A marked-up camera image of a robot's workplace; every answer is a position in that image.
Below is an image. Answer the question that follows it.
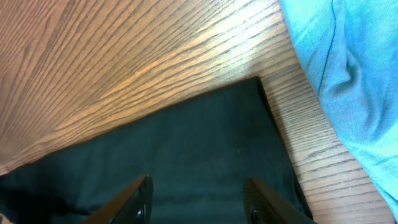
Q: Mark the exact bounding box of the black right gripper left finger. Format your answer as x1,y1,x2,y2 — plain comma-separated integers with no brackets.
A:
82,175,154,224

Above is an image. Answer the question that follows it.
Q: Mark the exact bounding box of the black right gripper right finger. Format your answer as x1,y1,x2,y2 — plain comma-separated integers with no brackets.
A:
243,177,315,224

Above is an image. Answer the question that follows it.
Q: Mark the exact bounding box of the black t-shirt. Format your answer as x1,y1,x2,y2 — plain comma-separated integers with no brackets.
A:
1,77,313,223

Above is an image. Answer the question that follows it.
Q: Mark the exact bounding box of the light blue printed t-shirt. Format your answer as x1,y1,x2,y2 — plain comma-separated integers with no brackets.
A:
280,0,397,213

